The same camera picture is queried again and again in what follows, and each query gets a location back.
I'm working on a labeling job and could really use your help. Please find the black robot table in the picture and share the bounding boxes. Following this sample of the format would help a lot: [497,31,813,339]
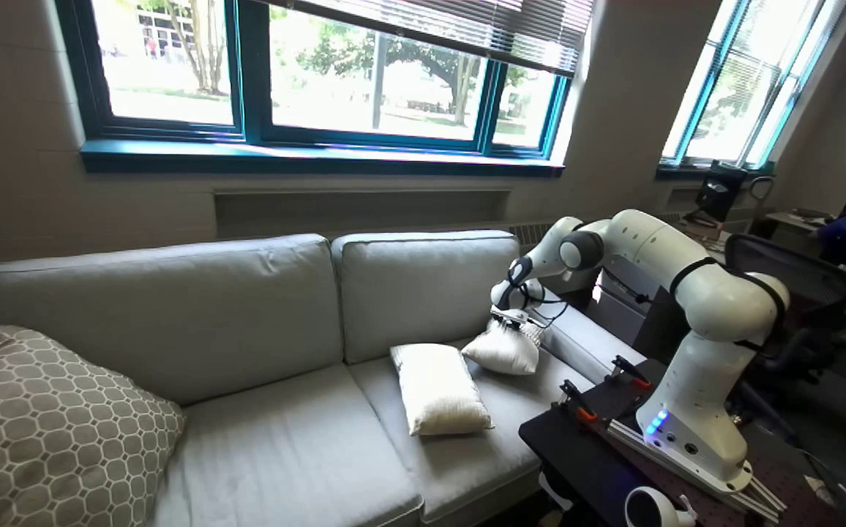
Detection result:
[518,361,804,527]

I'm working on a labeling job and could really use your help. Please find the black drawer cabinet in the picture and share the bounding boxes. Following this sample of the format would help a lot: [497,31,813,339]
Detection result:
[592,263,684,362]

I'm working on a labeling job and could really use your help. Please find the beige lattice patterned pillow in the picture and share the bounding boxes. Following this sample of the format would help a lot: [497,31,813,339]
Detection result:
[0,321,188,527]

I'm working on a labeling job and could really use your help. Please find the plain cream pillow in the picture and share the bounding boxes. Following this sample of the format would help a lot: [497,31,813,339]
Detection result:
[387,339,496,440]
[459,314,547,381]

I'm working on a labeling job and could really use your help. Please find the silver robot mounting plate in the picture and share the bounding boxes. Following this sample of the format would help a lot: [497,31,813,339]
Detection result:
[602,415,790,522]

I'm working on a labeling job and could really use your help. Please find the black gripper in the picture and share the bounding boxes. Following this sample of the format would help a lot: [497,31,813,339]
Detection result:
[488,276,547,334]

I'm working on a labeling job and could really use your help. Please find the narrow teal framed window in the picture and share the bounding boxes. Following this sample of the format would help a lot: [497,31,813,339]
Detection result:
[657,0,846,178]

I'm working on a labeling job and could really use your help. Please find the white VR controller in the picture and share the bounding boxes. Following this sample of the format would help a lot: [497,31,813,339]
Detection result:
[620,484,699,527]

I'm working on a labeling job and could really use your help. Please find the grey fabric sofa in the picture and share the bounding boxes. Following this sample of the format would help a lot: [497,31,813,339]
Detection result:
[0,229,651,527]

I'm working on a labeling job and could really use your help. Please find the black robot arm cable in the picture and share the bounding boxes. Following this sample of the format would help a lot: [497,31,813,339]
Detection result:
[526,254,794,393]

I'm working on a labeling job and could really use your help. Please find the black office chair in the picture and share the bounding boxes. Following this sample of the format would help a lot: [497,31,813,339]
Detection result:
[722,232,846,393]

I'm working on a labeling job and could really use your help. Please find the red black clamp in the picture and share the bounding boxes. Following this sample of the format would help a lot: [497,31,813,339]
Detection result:
[559,383,607,428]
[610,350,654,393]

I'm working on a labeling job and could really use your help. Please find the black monitor device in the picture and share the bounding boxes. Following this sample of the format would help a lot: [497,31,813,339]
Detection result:
[693,175,771,226]

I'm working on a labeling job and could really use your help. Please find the dark window blinds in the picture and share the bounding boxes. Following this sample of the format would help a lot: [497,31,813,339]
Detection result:
[242,0,601,75]

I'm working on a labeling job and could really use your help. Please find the wide teal framed window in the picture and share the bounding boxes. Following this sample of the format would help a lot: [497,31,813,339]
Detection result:
[52,0,579,178]

